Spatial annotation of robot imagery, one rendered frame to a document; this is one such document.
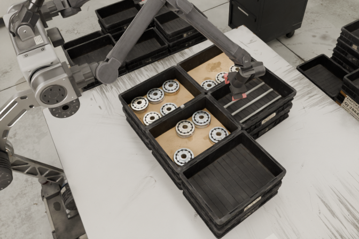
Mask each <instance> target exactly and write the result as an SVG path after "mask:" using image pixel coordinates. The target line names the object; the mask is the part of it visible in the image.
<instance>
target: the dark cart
mask: <svg viewBox="0 0 359 239"><path fill-rule="evenodd" d="M307 3H308V0H230V3H229V20H228V26H229V27H230V28H231V29H235V28H237V27H239V26H242V25H244V26H246V27H247V28H248V29H249V30H250V31H252V32H253V33H254V34H255V35H256V36H257V37H259V38H260V39H261V40H263V41H264V42H265V43H267V42H270V41H272V40H274V39H277V38H279V37H281V36H283V35H285V34H286V37H288V38H291V37H292V36H293V35H294V32H295V30H296V29H299V28H301V24H302V21H303V17H304V14H305V10H306V6H307Z"/></svg>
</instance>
